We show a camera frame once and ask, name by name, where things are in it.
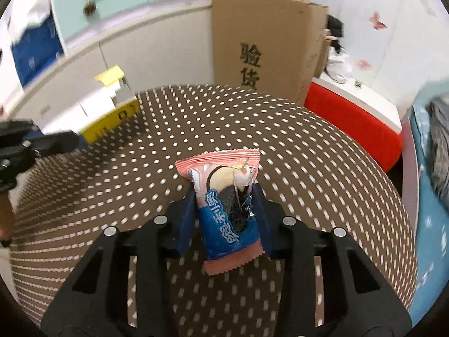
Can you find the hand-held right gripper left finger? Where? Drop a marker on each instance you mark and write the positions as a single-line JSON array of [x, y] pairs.
[[186, 221]]

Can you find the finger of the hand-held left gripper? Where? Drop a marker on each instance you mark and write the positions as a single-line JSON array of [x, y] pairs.
[[56, 143]]

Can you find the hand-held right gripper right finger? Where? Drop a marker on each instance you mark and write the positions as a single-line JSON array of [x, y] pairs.
[[262, 221]]

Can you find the pink blue snack packet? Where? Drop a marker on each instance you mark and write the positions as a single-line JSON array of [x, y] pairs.
[[224, 231]]

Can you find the white yellow carton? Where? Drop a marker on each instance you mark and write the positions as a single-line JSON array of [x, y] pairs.
[[105, 123]]

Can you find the person's left hand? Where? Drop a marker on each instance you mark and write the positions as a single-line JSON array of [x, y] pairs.
[[6, 217]]

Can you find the brown dotted tablecloth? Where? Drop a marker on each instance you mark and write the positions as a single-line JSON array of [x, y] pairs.
[[140, 182]]

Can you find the red white box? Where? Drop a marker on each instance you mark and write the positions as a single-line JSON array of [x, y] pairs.
[[350, 126]]

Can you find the small black clip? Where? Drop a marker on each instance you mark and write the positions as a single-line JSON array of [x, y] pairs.
[[358, 84]]

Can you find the blue bed sheet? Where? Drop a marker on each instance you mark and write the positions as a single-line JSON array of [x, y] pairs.
[[428, 252]]

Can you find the small white plastic bag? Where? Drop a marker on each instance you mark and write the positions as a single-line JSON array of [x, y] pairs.
[[338, 67]]

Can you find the large cardboard box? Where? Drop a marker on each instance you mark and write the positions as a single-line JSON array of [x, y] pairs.
[[266, 35]]

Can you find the grey clothing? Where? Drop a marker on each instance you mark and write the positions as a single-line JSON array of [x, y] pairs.
[[440, 147]]

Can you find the black cloth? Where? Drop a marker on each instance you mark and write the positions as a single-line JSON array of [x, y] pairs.
[[334, 30]]

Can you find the pink flower wall sticker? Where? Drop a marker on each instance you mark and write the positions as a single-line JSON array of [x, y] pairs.
[[363, 64]]

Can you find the butterfly wall sticker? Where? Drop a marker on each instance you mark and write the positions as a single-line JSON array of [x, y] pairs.
[[379, 21]]

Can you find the pale wall sticker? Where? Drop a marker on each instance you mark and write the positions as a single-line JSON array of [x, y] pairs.
[[428, 6]]

